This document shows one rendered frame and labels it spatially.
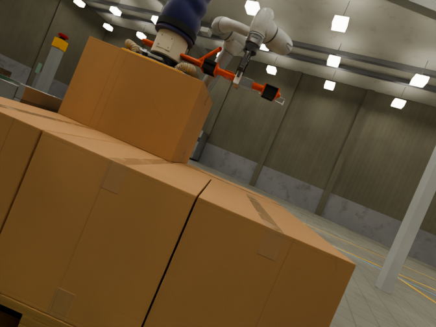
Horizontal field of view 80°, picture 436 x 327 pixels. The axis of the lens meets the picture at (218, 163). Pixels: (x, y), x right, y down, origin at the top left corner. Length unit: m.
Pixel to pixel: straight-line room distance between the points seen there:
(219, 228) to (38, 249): 0.43
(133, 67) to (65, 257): 0.91
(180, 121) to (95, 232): 0.70
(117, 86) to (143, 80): 0.13
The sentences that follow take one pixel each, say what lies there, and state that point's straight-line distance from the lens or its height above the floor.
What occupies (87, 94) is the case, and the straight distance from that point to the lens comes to 1.42.
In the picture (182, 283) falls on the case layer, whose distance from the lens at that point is 0.68.
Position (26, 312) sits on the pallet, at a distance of 0.84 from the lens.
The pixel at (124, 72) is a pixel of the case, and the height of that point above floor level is 0.85.
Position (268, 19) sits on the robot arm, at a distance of 1.58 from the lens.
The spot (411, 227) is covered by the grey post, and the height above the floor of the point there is 0.78.
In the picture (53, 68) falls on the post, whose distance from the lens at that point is 2.38.
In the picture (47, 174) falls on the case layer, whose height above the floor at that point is 0.45.
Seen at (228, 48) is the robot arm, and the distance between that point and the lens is 2.11.
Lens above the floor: 0.64
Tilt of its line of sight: 1 degrees down
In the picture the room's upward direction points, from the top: 23 degrees clockwise
